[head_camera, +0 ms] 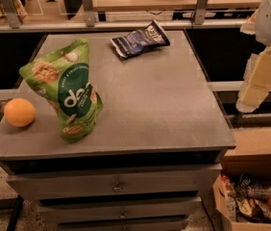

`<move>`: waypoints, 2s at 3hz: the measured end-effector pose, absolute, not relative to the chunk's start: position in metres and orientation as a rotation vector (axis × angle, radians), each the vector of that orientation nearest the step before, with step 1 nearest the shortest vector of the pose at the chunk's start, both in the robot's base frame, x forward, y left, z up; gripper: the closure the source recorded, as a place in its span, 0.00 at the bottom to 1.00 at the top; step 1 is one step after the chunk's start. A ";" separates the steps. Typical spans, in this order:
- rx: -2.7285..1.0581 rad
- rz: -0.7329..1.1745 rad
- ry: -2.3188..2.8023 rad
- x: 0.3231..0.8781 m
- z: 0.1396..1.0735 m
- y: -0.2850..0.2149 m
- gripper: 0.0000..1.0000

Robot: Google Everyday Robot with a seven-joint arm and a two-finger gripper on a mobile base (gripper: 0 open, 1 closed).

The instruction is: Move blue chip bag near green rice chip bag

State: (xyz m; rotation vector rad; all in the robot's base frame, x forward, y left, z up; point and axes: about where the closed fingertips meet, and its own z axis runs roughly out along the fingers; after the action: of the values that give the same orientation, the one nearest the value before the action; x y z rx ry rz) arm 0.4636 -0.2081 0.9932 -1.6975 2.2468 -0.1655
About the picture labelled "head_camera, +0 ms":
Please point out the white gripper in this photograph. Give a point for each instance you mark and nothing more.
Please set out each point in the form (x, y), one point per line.
(256, 83)

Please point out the blue chip bag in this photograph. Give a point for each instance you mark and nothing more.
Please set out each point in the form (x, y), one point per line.
(140, 41)

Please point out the green rice chip bag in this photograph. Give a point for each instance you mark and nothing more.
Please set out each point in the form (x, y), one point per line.
(62, 78)

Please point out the grey drawer cabinet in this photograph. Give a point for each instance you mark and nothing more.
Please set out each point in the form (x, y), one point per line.
(161, 135)

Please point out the cardboard box of snacks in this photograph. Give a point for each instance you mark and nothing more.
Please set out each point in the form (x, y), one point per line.
(241, 201)

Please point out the orange fruit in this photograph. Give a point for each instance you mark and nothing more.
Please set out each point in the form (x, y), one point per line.
(19, 112)

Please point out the metal railing with posts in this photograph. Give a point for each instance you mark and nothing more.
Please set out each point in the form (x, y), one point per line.
(115, 15)

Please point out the top drawer metal handle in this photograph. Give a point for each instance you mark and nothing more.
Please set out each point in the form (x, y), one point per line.
(117, 188)

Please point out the drawer metal handle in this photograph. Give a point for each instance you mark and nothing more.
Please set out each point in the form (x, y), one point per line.
(122, 215)
(117, 188)

